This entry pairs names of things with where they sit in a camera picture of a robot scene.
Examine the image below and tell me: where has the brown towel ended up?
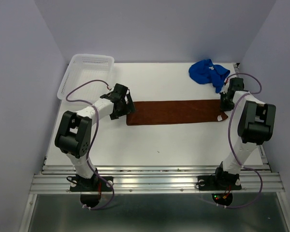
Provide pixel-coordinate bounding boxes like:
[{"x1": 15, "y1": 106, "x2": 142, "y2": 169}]
[{"x1": 126, "y1": 100, "x2": 228, "y2": 126}]

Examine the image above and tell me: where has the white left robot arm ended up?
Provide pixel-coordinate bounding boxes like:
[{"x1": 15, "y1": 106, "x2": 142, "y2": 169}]
[{"x1": 55, "y1": 84, "x2": 135, "y2": 191}]

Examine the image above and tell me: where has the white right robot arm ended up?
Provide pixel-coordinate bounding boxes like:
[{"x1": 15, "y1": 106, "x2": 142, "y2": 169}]
[{"x1": 213, "y1": 77, "x2": 276, "y2": 189}]

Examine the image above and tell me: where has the blue towel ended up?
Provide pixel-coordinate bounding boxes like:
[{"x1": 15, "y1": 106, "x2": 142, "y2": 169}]
[{"x1": 188, "y1": 59, "x2": 231, "y2": 93}]

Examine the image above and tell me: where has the white plastic basket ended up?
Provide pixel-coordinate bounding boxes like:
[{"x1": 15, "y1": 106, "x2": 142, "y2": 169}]
[{"x1": 57, "y1": 54, "x2": 115, "y2": 102}]

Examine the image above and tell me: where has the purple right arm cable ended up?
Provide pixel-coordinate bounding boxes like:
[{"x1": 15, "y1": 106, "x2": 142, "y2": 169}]
[{"x1": 199, "y1": 73, "x2": 264, "y2": 209}]

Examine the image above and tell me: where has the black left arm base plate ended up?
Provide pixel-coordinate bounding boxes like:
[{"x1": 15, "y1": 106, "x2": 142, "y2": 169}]
[{"x1": 66, "y1": 174, "x2": 113, "y2": 192}]

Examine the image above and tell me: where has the aluminium rail frame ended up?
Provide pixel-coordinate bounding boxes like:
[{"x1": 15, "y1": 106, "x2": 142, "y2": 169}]
[{"x1": 19, "y1": 62, "x2": 290, "y2": 232}]

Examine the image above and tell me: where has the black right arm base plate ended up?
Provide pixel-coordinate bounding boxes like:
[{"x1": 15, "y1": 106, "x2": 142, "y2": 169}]
[{"x1": 197, "y1": 175, "x2": 242, "y2": 191}]

